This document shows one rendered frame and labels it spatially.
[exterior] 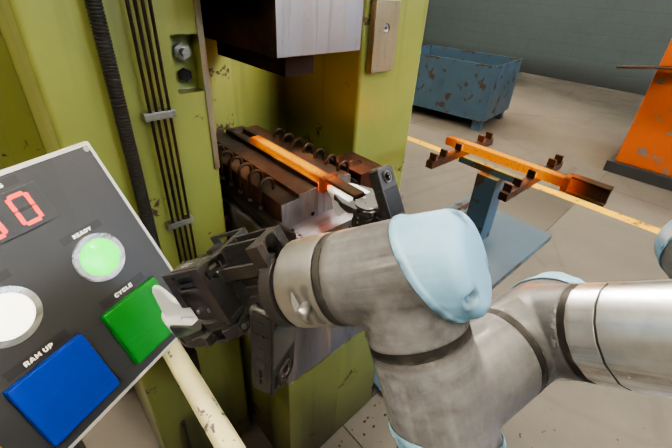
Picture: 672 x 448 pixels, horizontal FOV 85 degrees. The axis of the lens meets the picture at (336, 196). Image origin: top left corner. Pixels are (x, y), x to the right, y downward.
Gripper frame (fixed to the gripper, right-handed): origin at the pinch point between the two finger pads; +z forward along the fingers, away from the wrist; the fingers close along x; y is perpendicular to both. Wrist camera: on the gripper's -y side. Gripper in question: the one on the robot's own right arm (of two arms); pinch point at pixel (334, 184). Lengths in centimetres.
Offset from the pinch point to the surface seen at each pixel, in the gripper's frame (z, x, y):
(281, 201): 3.9, -11.5, 2.1
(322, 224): -0.8, -3.9, 8.5
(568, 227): -9, 216, 100
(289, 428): -3, -16, 74
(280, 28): 2.7, -11.5, -31.6
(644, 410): -76, 101, 100
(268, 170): 16.2, -6.6, 1.1
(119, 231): -6.5, -43.0, -10.0
